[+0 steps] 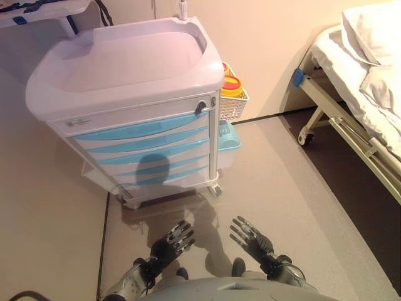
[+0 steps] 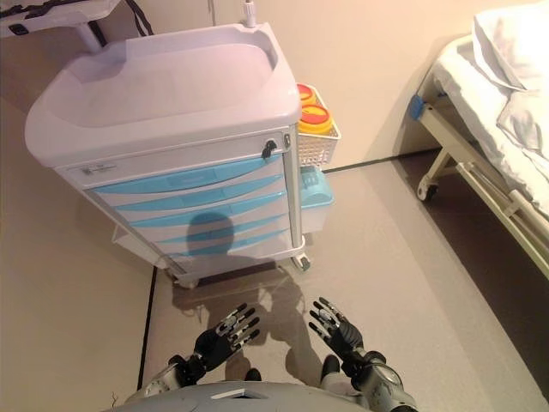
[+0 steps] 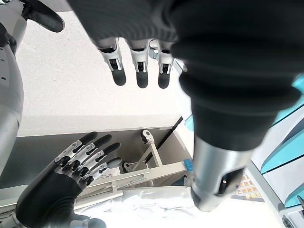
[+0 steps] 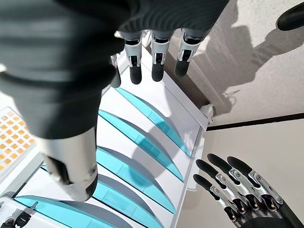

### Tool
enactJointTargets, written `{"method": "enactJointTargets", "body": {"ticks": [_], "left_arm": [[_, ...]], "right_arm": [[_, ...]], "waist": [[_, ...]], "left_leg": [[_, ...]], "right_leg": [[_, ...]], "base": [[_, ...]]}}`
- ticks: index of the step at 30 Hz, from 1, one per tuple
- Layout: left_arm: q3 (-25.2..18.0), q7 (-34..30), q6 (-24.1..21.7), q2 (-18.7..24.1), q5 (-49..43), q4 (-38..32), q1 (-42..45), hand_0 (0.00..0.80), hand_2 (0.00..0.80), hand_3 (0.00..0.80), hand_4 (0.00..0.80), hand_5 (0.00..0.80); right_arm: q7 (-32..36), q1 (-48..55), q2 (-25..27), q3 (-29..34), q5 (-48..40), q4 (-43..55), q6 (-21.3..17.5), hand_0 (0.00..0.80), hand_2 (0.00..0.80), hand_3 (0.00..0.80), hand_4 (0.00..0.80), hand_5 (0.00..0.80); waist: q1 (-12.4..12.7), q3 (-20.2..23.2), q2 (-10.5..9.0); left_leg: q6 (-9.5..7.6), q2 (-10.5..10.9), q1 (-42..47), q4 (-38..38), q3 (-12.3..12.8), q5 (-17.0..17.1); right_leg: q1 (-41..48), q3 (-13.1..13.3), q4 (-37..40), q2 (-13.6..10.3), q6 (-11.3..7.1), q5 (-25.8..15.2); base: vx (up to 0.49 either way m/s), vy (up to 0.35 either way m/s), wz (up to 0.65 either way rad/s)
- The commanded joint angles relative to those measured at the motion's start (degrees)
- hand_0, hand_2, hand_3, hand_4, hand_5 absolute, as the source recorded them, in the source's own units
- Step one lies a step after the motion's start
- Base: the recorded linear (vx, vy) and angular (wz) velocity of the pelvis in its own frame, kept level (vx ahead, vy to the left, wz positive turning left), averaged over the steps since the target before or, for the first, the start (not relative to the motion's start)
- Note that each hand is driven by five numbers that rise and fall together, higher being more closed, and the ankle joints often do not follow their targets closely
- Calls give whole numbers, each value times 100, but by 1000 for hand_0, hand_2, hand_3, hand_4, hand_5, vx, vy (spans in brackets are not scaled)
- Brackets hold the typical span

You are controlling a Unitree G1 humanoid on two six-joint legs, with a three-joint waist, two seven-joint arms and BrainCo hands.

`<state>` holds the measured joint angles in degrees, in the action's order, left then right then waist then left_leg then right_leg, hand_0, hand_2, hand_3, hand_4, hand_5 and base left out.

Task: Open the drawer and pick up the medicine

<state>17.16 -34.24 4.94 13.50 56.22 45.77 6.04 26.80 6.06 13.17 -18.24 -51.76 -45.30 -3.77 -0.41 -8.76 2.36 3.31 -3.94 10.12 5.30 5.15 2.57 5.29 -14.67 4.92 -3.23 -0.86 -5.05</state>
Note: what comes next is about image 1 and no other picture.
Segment thick black tether cable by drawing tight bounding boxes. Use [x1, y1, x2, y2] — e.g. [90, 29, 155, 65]
[6, 290, 48, 301]

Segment grey robot torso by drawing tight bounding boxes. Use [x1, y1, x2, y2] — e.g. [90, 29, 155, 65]
[137, 275, 345, 301]

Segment beige hospital bed frame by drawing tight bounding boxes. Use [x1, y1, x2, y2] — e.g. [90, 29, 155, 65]
[297, 24, 401, 206]

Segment waste bin with blue lid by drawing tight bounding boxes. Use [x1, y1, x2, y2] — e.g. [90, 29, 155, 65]
[216, 120, 242, 172]

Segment blue white cart drawer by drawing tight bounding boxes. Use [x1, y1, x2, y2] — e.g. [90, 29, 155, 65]
[92, 137, 210, 167]

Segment black hanging cables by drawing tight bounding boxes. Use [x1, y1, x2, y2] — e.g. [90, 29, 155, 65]
[93, 0, 114, 28]

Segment clear plastic side holder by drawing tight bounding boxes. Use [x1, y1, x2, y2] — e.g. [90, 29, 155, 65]
[80, 156, 106, 186]

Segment white plastic mesh basket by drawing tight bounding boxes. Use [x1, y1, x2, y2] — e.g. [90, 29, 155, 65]
[219, 89, 251, 122]

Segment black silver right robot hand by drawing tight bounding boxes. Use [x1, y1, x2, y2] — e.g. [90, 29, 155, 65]
[229, 215, 276, 263]

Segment beige bed side rail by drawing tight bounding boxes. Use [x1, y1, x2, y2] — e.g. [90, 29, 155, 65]
[328, 116, 401, 189]

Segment white folded quilt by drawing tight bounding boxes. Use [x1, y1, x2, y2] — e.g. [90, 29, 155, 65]
[359, 65, 401, 109]

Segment white pillow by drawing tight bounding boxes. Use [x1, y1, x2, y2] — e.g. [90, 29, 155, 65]
[340, 0, 401, 66]

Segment bed caster wheel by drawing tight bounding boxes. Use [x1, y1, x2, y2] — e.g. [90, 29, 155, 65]
[297, 131, 315, 147]

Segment white medical cart blue drawers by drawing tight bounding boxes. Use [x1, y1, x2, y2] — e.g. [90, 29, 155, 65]
[24, 15, 226, 210]

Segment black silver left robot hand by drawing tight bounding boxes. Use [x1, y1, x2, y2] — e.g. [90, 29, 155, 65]
[149, 219, 195, 270]

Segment white bed mattress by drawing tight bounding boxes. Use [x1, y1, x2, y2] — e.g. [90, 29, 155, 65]
[313, 29, 401, 157]

